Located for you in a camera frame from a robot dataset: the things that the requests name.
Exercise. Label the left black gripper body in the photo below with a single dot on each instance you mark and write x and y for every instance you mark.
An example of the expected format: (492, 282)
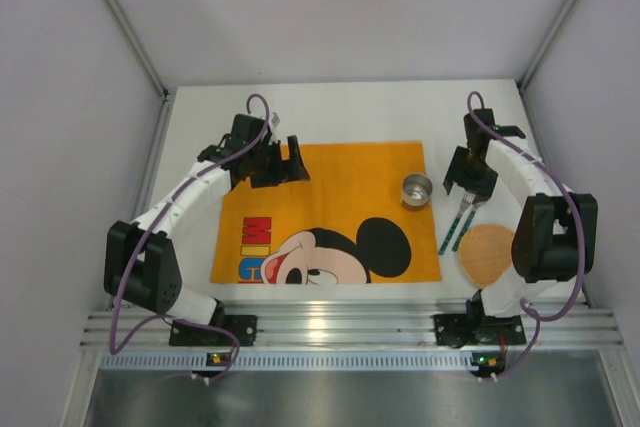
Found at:
(275, 162)

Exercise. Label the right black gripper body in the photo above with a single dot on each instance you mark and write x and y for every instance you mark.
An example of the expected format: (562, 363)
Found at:
(470, 179)

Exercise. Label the metal cup with beige sleeve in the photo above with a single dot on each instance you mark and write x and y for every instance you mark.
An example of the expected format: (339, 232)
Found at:
(416, 191)

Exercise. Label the orange cartoon mouse placemat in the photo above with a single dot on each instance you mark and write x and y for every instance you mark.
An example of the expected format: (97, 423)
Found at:
(346, 225)

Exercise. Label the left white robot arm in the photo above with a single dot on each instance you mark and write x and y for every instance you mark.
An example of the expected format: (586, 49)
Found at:
(152, 261)

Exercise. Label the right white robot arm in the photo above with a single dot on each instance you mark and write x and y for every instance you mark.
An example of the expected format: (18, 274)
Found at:
(554, 241)

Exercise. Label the round woven wicker plate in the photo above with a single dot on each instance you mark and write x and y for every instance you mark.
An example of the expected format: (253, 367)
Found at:
(484, 253)

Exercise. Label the fork with teal handle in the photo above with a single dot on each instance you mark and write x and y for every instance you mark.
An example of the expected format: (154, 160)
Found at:
(466, 202)

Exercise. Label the spoon with teal handle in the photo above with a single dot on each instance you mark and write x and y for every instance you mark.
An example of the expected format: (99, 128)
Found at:
(467, 224)

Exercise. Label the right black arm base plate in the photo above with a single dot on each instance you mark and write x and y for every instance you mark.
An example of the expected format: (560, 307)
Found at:
(460, 330)

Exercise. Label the aluminium frame rail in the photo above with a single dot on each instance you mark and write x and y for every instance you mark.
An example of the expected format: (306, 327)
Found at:
(406, 325)

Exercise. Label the slotted grey cable duct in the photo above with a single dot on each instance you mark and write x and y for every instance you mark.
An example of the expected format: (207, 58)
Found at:
(305, 361)

